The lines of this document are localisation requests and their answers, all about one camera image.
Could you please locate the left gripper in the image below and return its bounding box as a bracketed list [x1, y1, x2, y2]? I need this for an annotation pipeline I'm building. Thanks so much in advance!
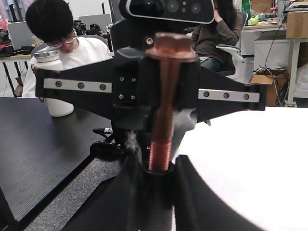
[35, 19, 268, 132]

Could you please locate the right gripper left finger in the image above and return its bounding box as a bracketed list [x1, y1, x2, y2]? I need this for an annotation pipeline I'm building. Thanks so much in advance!
[61, 154, 176, 231]

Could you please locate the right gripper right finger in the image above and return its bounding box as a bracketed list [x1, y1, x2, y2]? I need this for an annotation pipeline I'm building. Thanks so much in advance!
[171, 154, 265, 231]

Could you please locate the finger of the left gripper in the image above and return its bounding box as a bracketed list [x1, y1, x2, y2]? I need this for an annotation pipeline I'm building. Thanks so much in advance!
[173, 59, 201, 132]

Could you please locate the copper bolt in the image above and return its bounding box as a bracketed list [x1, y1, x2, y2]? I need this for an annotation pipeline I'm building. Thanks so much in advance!
[145, 32, 197, 173]

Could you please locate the person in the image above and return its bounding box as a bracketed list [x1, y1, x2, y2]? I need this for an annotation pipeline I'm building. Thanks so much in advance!
[22, 0, 114, 99]
[191, 0, 245, 73]

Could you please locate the white office chair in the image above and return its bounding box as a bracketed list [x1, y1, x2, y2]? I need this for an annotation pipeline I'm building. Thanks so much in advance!
[199, 11, 254, 81]

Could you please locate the white bottle with steel lid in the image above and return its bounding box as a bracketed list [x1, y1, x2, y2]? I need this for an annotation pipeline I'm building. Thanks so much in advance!
[33, 49, 75, 118]

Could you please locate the black cable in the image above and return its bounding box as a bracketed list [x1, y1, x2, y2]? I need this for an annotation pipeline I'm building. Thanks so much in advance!
[90, 127, 126, 161]

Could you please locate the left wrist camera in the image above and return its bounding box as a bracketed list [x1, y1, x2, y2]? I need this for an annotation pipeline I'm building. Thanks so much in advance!
[119, 0, 216, 25]

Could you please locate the open cardboard box with cables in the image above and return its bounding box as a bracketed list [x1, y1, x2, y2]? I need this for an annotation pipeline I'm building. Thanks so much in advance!
[249, 71, 291, 107]

